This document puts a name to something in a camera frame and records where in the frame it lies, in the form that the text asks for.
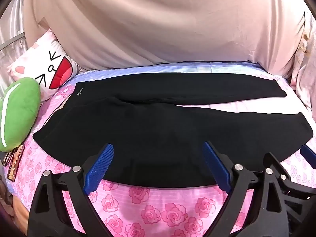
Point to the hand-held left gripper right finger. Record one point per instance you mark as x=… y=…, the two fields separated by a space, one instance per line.
x=218 y=167

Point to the pale floral curtain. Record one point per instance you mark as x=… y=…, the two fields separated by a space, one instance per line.
x=303 y=66

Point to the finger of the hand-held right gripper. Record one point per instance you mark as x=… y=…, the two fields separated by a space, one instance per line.
x=291 y=175
x=309 y=153

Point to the green plush pillow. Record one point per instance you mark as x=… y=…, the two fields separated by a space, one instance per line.
x=19 y=113

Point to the black pants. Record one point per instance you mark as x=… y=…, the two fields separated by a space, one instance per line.
x=148 y=133

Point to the white cat face pillow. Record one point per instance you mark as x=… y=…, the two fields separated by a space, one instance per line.
x=37 y=61

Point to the pink sheer curtain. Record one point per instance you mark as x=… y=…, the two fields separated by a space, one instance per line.
x=12 y=22

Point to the grey metal bar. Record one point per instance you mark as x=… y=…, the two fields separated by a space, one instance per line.
x=12 y=42

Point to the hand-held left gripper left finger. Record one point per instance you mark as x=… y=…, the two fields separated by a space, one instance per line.
x=98 y=165

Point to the beige cloth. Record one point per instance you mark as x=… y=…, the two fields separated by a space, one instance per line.
x=160 y=24

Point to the cartoon printed box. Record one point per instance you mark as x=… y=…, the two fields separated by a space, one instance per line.
x=14 y=165

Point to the pink floral bedsheet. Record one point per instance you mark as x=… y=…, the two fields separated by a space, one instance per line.
x=148 y=209

